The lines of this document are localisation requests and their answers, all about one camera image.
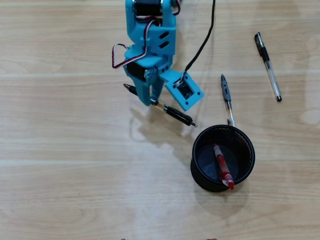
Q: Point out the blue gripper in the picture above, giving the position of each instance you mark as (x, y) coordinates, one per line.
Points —
(143, 86)

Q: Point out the black retractable pen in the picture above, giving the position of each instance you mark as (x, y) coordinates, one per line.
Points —
(175, 113)

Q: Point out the red retractable pen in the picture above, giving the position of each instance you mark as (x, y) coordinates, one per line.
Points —
(223, 167)

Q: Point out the clear pen with black cap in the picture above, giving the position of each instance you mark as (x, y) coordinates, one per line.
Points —
(265, 53)

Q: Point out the grey clear retractable pen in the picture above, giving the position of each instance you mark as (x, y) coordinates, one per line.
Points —
(225, 90)

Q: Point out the black mesh pen holder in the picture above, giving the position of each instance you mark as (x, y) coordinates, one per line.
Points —
(205, 175)

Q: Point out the blue wrist camera box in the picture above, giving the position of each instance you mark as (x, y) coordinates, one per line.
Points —
(186, 93)

